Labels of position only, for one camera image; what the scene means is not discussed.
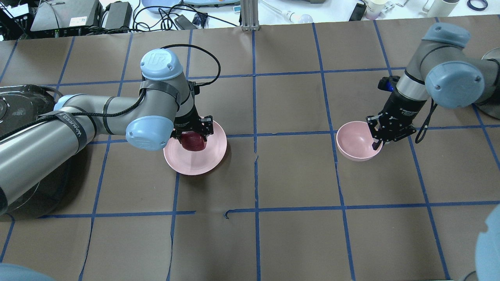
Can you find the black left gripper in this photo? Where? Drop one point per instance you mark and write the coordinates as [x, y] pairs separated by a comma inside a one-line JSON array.
[[185, 121]]

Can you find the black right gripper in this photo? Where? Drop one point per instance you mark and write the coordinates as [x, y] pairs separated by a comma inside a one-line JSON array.
[[399, 107]]

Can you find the red apple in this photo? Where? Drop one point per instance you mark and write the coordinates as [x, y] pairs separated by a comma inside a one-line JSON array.
[[192, 141]]

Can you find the pink bowl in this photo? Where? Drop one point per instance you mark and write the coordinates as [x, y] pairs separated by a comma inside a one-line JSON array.
[[355, 142]]

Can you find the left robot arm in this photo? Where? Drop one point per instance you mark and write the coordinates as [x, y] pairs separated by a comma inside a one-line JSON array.
[[165, 109]]

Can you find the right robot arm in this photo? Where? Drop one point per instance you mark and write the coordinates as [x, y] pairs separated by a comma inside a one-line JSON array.
[[439, 74]]

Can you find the pink plate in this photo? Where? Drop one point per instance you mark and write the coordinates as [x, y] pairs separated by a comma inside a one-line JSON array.
[[193, 163]]

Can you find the black power adapter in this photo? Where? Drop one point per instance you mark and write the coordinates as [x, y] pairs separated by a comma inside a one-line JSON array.
[[182, 23]]

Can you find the dark grey rice cooker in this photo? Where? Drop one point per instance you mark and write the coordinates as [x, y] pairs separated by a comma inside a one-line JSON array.
[[37, 151]]

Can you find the aluminium frame post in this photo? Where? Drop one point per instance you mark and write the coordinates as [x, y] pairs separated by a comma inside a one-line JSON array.
[[249, 15]]

